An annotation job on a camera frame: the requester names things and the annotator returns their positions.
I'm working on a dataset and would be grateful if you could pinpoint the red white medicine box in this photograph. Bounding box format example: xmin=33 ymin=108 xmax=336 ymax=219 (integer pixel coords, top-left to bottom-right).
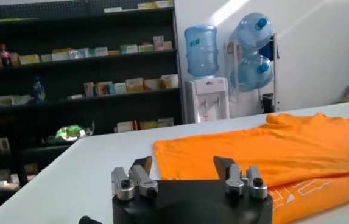
xmin=93 ymin=80 xmax=114 ymax=96
xmin=116 ymin=121 xmax=139 ymax=133

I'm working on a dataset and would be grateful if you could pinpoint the blue drink bottle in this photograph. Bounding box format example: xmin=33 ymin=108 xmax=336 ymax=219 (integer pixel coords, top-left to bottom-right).
xmin=32 ymin=75 xmax=46 ymax=103

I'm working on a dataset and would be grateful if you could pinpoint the cola bottle red cap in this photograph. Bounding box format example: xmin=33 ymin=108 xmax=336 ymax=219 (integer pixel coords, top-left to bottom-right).
xmin=0 ymin=43 xmax=12 ymax=68

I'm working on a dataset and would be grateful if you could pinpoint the white water dispenser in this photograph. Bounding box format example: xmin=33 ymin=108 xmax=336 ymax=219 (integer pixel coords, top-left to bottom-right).
xmin=185 ymin=77 xmax=231 ymax=124

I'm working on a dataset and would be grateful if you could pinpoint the white table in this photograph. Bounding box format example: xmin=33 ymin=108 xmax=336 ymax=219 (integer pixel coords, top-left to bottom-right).
xmin=0 ymin=100 xmax=349 ymax=224

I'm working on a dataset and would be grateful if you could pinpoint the glass bowl with green packets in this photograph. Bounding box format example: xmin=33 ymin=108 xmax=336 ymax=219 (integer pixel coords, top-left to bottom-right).
xmin=46 ymin=121 xmax=96 ymax=144

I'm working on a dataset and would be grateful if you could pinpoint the black object on rack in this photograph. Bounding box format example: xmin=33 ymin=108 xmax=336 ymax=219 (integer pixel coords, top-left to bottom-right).
xmin=261 ymin=93 xmax=275 ymax=114

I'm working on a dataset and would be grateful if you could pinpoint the pink tall box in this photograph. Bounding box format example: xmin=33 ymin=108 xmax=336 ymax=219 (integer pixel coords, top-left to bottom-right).
xmin=152 ymin=35 xmax=165 ymax=52

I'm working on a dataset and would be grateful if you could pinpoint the blue water jug upright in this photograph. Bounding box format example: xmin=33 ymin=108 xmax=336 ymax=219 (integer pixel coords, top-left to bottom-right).
xmin=183 ymin=24 xmax=219 ymax=77

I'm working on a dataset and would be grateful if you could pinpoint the blue white medicine box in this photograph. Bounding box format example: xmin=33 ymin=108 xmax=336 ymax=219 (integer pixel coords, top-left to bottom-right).
xmin=69 ymin=47 xmax=90 ymax=59
xmin=113 ymin=82 xmax=128 ymax=94

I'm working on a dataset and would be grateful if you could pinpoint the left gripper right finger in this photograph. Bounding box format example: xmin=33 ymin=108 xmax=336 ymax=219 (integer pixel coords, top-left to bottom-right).
xmin=213 ymin=155 xmax=269 ymax=200

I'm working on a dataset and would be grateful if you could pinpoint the white red upright box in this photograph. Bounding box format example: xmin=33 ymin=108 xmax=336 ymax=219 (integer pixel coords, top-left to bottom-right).
xmin=83 ymin=81 xmax=95 ymax=98

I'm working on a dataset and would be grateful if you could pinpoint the yellow green medicine box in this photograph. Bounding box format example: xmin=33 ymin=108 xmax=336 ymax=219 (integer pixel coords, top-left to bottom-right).
xmin=139 ymin=121 xmax=160 ymax=130

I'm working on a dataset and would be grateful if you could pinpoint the white metal jug rack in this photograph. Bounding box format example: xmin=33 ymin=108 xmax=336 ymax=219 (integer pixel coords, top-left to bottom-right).
xmin=222 ymin=33 xmax=280 ymax=118

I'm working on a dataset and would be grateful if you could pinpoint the tan flat box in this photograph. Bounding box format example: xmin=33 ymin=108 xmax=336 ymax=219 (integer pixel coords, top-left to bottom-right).
xmin=155 ymin=0 xmax=175 ymax=9

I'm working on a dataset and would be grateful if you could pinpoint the orange t-shirt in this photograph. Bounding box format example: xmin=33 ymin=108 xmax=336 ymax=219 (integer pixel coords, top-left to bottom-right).
xmin=153 ymin=112 xmax=349 ymax=224

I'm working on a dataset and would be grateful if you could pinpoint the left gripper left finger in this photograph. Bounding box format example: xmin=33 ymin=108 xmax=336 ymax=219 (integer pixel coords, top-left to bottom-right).
xmin=110 ymin=155 xmax=159 ymax=201

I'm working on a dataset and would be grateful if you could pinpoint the yellow white medicine box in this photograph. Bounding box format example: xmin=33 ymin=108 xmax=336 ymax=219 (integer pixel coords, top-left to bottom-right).
xmin=18 ymin=54 xmax=41 ymax=65
xmin=125 ymin=77 xmax=145 ymax=93

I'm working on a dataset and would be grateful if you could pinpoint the black shelving unit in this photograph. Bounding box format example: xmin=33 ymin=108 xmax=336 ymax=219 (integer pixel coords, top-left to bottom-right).
xmin=0 ymin=0 xmax=184 ymax=208

